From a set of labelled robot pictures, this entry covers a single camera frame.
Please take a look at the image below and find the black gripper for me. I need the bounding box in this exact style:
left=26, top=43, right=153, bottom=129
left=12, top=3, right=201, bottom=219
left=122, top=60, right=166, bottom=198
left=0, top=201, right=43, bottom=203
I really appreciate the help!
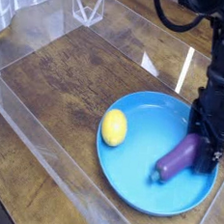
left=187, top=70, right=224, bottom=174

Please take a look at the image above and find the purple toy eggplant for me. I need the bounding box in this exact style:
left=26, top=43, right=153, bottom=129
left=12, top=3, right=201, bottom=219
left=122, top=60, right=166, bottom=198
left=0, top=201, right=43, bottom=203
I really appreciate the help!
left=150, top=133, right=202, bottom=182

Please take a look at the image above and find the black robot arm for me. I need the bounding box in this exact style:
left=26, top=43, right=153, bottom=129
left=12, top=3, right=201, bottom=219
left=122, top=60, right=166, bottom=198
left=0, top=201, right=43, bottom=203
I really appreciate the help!
left=180, top=0, right=224, bottom=174

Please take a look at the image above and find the blue round tray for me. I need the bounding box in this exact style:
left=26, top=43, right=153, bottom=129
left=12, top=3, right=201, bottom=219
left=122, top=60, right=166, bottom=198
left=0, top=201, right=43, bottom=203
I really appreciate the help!
left=97, top=91, right=217, bottom=216

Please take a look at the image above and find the yellow toy lemon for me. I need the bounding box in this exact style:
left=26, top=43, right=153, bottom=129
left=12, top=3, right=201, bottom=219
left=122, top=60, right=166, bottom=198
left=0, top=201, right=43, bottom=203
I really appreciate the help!
left=100, top=109, right=128, bottom=147

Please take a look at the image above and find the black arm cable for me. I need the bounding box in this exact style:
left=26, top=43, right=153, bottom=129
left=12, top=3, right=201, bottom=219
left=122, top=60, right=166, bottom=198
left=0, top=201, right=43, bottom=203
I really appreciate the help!
left=149, top=0, right=209, bottom=36

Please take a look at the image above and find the clear acrylic enclosure wall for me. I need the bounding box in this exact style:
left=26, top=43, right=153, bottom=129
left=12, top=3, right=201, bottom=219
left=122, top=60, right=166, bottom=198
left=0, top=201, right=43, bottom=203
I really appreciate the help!
left=0, top=0, right=224, bottom=224

